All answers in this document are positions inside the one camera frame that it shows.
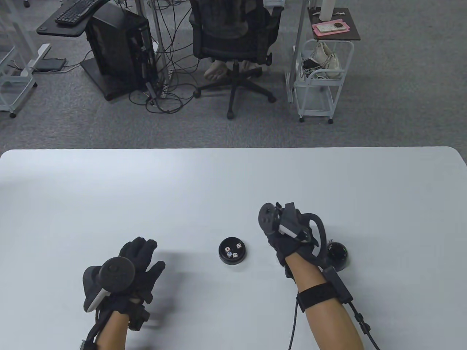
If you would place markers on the person's right hand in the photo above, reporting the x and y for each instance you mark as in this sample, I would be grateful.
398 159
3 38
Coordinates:
288 248

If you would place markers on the person's left hand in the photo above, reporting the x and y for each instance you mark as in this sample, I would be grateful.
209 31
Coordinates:
142 251

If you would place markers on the black dice shaker dome cover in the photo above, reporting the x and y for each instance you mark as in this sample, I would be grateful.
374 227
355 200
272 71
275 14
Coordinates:
337 257

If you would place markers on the black dice shaker base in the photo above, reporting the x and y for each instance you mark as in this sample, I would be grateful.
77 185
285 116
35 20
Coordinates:
232 261

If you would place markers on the black left forearm sensor pack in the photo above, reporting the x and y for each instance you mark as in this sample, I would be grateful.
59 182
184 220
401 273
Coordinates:
87 345

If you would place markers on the person's left forearm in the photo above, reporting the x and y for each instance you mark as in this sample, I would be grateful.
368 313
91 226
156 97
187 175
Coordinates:
111 333

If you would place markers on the person's right forearm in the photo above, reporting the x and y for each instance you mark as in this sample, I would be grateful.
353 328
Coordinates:
328 324

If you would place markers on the black right forearm sensor pack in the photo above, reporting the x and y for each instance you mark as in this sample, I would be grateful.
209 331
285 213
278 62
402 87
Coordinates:
337 284

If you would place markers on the black left hand controller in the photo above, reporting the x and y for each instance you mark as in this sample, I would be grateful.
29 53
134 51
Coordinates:
116 274

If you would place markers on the black hand controller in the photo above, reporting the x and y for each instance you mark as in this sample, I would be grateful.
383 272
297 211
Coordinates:
116 274
269 218

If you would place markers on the black right hand controller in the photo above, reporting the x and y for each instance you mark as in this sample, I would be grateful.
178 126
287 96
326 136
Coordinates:
269 218

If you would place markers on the white rolling cart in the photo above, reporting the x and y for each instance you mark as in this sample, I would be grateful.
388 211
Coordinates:
316 114

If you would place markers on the black computer stand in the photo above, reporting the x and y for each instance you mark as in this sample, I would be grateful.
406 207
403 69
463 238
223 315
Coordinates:
109 91

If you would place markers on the black pouch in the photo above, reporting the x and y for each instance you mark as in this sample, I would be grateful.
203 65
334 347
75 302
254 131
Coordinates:
311 64

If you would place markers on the beige bag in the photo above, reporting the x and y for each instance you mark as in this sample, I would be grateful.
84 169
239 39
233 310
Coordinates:
328 60

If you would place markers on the white cart with clear panels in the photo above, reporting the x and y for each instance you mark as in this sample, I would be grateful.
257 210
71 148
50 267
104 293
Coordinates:
14 104

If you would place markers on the black box on floor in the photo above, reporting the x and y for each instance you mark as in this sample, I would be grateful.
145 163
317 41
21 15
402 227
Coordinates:
51 65

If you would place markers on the black office chair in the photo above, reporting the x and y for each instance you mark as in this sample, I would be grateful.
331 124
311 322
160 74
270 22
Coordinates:
233 47

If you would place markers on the black computer tower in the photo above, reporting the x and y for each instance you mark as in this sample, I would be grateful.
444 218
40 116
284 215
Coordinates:
116 43

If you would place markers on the white desk foot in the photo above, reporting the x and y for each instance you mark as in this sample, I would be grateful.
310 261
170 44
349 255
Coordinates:
36 58

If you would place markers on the brown side table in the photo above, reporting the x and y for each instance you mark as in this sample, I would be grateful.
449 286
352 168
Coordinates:
348 34

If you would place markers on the beige notebook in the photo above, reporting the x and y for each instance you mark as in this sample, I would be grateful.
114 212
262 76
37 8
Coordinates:
328 27

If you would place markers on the black keyboard tray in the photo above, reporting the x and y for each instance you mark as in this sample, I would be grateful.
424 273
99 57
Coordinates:
62 31

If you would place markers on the white paper roll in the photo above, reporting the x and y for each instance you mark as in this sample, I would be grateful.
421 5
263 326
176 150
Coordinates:
327 10

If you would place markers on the black keyboard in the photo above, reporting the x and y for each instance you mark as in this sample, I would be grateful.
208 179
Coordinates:
74 11

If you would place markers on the metal frame post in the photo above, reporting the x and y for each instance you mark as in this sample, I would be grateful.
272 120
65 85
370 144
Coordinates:
299 36
161 47

